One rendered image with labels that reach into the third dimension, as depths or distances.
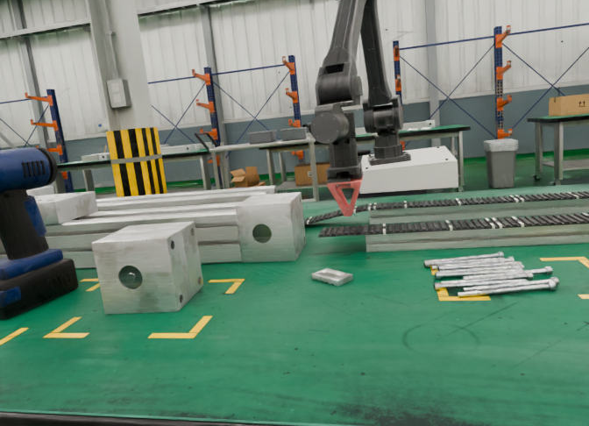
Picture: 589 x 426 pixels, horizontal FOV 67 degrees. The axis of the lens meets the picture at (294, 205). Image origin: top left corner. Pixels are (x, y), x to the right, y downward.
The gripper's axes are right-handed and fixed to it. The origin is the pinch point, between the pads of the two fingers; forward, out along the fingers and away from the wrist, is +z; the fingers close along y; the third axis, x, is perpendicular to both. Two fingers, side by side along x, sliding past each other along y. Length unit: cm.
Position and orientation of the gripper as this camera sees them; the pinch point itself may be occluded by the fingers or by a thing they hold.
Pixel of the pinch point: (348, 209)
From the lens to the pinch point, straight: 92.3
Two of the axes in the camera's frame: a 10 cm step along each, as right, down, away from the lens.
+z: 1.1, 9.8, 1.7
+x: 9.8, -0.8, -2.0
